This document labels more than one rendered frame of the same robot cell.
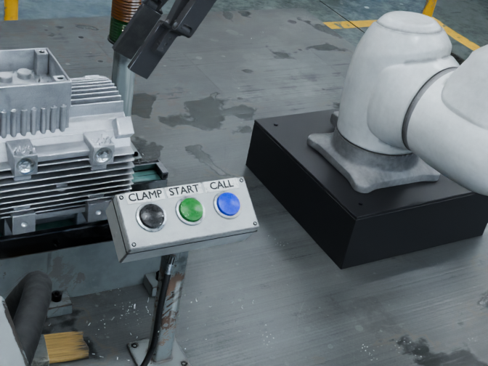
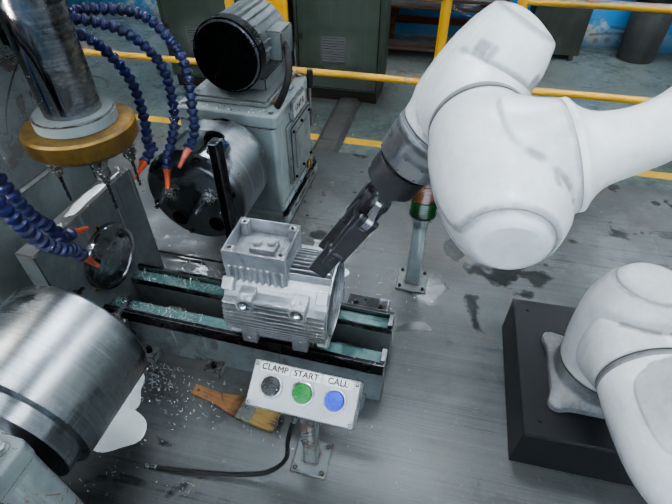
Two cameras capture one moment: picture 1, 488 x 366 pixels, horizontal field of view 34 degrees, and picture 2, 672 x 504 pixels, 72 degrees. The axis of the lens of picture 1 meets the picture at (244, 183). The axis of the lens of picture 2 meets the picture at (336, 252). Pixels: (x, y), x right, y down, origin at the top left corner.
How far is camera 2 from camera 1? 63 cm
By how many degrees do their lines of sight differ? 39
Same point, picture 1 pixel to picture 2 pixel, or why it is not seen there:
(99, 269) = not seen: hidden behind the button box
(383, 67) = (599, 317)
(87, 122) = (301, 287)
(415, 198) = (606, 441)
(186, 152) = (462, 299)
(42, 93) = (264, 262)
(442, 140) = (615, 421)
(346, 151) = (557, 365)
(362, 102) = (575, 336)
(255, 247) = (452, 403)
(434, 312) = not seen: outside the picture
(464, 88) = (657, 386)
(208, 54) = not seen: hidden behind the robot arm
